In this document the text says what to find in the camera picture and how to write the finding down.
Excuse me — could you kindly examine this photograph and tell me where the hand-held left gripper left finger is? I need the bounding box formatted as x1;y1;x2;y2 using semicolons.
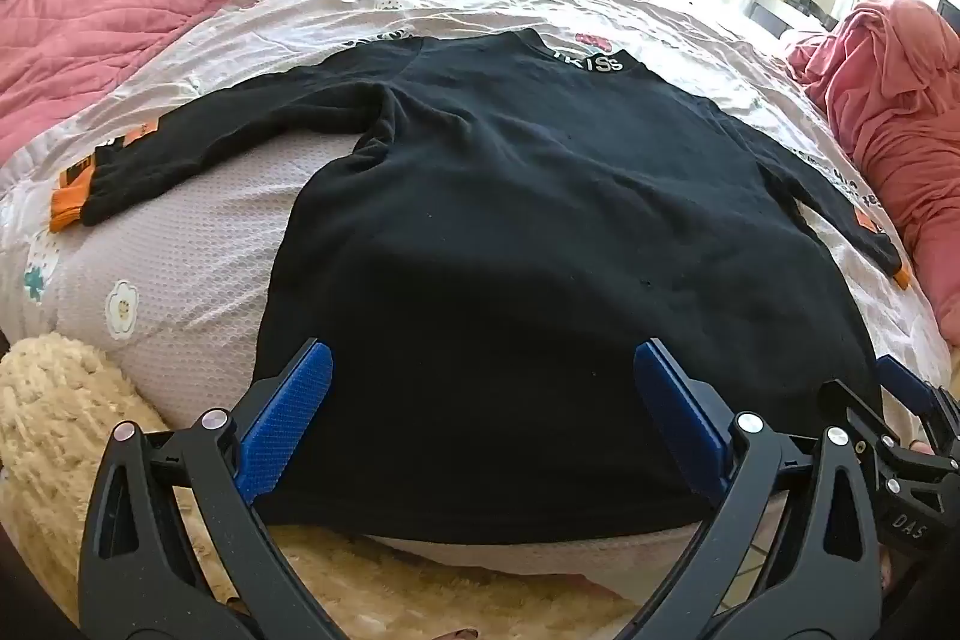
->
77;340;353;640

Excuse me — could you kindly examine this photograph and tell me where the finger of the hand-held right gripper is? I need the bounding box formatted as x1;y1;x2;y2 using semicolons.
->
819;380;901;459
876;355;960;453

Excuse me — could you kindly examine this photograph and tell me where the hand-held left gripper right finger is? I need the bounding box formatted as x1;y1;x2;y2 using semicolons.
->
622;338;890;640

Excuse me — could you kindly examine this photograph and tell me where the black long-sleeve sweater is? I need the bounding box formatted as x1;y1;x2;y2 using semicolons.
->
49;29;912;547

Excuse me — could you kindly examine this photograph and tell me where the printed grey bed sheet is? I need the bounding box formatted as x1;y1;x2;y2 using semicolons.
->
0;0;953;588

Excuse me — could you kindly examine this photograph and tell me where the cream fluffy rug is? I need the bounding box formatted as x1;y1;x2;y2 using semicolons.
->
0;332;676;640

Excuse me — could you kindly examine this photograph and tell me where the pink crumpled cloth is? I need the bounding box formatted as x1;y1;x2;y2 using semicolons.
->
784;0;960;348

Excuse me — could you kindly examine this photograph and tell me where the grey cluttered cabinet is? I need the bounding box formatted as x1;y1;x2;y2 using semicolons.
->
750;0;826;35

